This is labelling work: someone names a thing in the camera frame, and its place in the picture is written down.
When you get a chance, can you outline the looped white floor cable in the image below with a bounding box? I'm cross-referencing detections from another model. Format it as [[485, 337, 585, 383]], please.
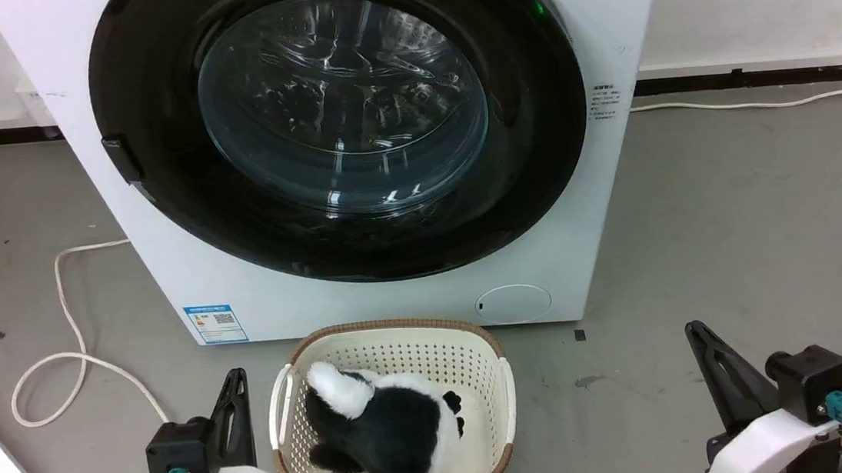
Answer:
[[0, 236, 171, 439]]

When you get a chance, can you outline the round black glass washer door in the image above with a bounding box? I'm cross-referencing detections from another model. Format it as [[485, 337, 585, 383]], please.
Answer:
[[80, 0, 602, 308]]

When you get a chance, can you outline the blue energy label sticker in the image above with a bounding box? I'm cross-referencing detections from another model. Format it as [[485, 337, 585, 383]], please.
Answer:
[[182, 301, 250, 348]]

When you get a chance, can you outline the black and white panda plush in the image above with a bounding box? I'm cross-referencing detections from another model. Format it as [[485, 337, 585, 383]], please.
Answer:
[[301, 348, 471, 473]]

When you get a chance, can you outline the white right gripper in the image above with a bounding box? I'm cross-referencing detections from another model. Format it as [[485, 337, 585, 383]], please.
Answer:
[[684, 308, 842, 473]]

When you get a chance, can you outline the cream plastic laundry basket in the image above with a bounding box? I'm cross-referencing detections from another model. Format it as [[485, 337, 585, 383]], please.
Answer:
[[258, 307, 524, 473]]

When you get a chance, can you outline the round white filter cover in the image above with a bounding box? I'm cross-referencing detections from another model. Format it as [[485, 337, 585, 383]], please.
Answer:
[[472, 281, 555, 328]]

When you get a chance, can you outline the long white floor cable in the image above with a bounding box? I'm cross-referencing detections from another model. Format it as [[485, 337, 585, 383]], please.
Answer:
[[627, 68, 842, 124]]

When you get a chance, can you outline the white front-load washing machine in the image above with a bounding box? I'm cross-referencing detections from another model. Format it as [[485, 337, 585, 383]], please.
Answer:
[[0, 0, 703, 375]]

